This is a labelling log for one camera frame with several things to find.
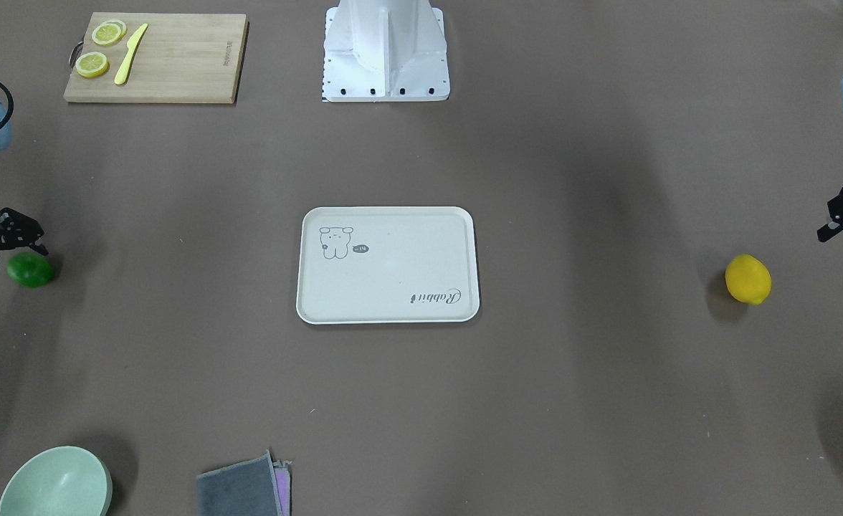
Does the green lime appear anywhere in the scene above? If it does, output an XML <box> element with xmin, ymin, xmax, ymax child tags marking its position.
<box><xmin>6</xmin><ymin>252</ymin><xmax>55</xmax><ymax>288</ymax></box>

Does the white rabbit print tray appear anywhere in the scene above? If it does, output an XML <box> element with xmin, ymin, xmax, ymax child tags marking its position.
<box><xmin>295</xmin><ymin>206</ymin><xmax>480</xmax><ymax>325</ymax></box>

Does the yellow lemon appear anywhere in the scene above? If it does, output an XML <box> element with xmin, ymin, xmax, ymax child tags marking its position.
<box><xmin>724</xmin><ymin>254</ymin><xmax>773</xmax><ymax>306</ymax></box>

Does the lemon slice lower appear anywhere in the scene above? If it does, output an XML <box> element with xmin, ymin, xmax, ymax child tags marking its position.
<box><xmin>73</xmin><ymin>52</ymin><xmax>110</xmax><ymax>79</ymax></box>

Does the lemon slice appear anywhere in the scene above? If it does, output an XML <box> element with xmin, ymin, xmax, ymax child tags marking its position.
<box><xmin>73</xmin><ymin>52</ymin><xmax>110</xmax><ymax>79</ymax></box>
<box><xmin>91</xmin><ymin>19</ymin><xmax>127</xmax><ymax>47</ymax></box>

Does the yellow plastic knife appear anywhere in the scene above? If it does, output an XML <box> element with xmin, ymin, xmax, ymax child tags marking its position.
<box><xmin>113</xmin><ymin>23</ymin><xmax>149</xmax><ymax>86</ymax></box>

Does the bamboo cutting board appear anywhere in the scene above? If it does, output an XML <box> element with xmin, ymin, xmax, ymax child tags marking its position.
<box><xmin>63</xmin><ymin>11</ymin><xmax>249</xmax><ymax>105</ymax></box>

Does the lemon slice upper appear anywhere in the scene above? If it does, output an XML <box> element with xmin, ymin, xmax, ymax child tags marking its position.
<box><xmin>91</xmin><ymin>19</ymin><xmax>127</xmax><ymax>47</ymax></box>

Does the pale green bowl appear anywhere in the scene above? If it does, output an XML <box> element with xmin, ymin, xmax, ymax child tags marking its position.
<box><xmin>0</xmin><ymin>446</ymin><xmax>113</xmax><ymax>515</ymax></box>

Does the folded grey cloth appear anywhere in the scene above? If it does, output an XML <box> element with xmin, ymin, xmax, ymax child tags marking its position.
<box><xmin>196</xmin><ymin>451</ymin><xmax>281</xmax><ymax>515</ymax></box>

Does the purple cloth under grey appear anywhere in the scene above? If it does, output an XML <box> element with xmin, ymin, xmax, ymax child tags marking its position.
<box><xmin>272</xmin><ymin>461</ymin><xmax>292</xmax><ymax>516</ymax></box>

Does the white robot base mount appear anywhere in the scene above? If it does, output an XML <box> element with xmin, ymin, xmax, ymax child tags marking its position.
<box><xmin>321</xmin><ymin>1</ymin><xmax>451</xmax><ymax>102</ymax></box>

